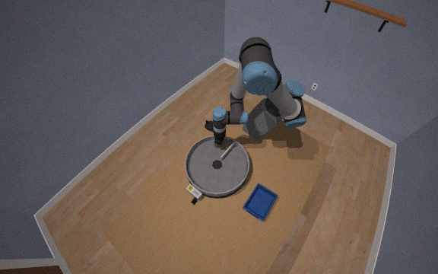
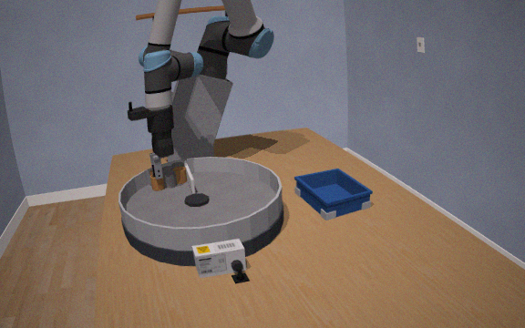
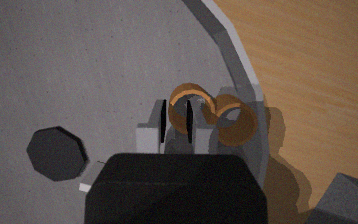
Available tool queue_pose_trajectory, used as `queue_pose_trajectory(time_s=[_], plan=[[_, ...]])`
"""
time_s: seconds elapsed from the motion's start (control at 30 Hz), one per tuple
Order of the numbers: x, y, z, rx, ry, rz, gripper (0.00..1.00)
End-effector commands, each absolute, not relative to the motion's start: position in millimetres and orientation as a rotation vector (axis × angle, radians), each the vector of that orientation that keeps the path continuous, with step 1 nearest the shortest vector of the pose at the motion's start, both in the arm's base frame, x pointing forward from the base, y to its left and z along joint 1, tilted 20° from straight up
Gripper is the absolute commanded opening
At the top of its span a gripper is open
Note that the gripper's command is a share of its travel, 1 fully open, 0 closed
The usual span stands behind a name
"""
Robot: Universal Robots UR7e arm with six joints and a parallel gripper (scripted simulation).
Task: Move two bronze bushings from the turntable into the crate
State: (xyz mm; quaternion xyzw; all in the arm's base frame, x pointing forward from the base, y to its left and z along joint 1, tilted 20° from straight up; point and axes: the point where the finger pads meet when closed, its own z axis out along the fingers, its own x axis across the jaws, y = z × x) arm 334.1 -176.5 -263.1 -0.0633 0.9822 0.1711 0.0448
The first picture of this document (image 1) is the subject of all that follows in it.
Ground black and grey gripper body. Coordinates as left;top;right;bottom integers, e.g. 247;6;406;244
205;120;227;145

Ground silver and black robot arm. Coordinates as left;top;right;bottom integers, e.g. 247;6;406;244
212;37;306;129

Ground blue open crate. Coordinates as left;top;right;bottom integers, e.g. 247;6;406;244
242;183;278;221

